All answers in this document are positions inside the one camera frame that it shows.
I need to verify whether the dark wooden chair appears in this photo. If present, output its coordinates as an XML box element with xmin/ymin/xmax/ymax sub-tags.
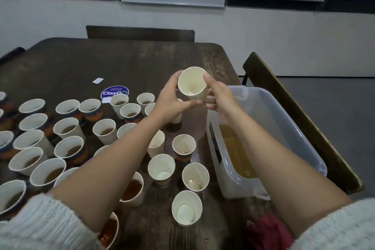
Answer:
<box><xmin>86</xmin><ymin>25</ymin><xmax>195</xmax><ymax>43</ymax></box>
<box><xmin>243</xmin><ymin>52</ymin><xmax>365</xmax><ymax>195</ymax></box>

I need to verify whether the group of paper cups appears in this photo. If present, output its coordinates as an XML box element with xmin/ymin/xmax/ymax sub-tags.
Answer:
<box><xmin>0</xmin><ymin>91</ymin><xmax>197</xmax><ymax>250</ymax></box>

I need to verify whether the person's left forearm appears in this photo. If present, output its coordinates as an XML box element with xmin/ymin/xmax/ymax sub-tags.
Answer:
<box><xmin>0</xmin><ymin>112</ymin><xmax>177</xmax><ymax>250</ymax></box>

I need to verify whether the person's right forearm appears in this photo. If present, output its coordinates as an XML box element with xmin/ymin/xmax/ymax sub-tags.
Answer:
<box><xmin>229</xmin><ymin>115</ymin><xmax>375</xmax><ymax>250</ymax></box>

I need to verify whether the white paper cup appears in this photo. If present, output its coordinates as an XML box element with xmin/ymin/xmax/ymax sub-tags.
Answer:
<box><xmin>177</xmin><ymin>66</ymin><xmax>209</xmax><ymax>102</ymax></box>

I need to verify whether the round blue sticker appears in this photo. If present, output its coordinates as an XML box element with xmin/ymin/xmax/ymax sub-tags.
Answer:
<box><xmin>101</xmin><ymin>85</ymin><xmax>130</xmax><ymax>104</ymax></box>

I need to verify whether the person's right hand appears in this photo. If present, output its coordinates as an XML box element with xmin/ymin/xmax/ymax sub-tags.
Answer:
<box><xmin>203</xmin><ymin>73</ymin><xmax>244</xmax><ymax>125</ymax></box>

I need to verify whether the person's left hand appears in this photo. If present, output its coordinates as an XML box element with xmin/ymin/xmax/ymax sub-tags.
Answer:
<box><xmin>154</xmin><ymin>70</ymin><xmax>203</xmax><ymax>127</ymax></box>

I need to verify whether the dark wooden table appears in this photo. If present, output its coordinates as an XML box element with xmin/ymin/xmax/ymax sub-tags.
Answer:
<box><xmin>0</xmin><ymin>37</ymin><xmax>282</xmax><ymax>250</ymax></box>

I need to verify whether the clear plastic storage bin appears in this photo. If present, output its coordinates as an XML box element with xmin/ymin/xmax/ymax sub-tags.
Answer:
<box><xmin>206</xmin><ymin>86</ymin><xmax>328</xmax><ymax>201</ymax></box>

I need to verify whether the dark red cloth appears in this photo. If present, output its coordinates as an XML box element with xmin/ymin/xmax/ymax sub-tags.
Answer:
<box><xmin>246</xmin><ymin>214</ymin><xmax>294</xmax><ymax>250</ymax></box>

